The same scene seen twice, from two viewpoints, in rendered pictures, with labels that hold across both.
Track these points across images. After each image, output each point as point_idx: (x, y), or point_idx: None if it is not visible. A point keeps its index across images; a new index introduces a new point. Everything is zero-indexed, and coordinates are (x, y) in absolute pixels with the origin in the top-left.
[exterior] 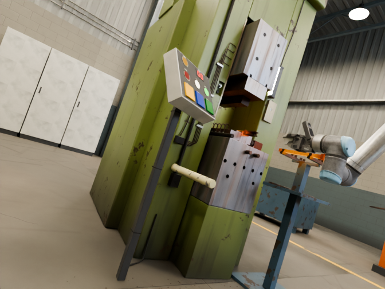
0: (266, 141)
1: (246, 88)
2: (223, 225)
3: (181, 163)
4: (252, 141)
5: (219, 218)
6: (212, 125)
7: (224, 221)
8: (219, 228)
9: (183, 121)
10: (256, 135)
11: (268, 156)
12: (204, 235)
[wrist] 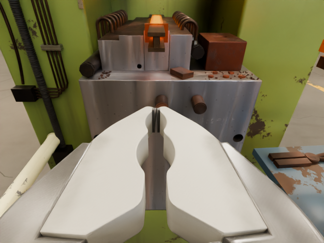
0: (295, 6)
1: None
2: (159, 228)
3: (64, 127)
4: (199, 49)
5: (145, 222)
6: (166, 0)
7: (158, 223)
8: (152, 232)
9: (11, 50)
10: (252, 1)
11: (309, 50)
12: (126, 241)
